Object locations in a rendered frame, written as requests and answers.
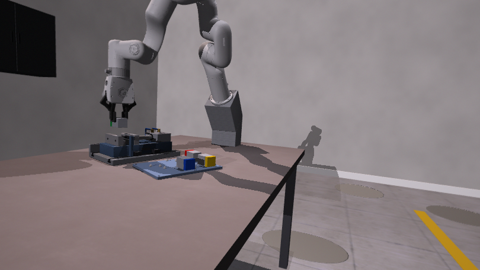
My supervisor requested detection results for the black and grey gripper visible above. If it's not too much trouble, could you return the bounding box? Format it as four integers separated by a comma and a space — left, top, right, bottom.
100, 75, 136, 122

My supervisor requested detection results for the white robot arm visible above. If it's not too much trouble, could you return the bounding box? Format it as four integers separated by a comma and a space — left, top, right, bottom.
105, 0, 233, 105

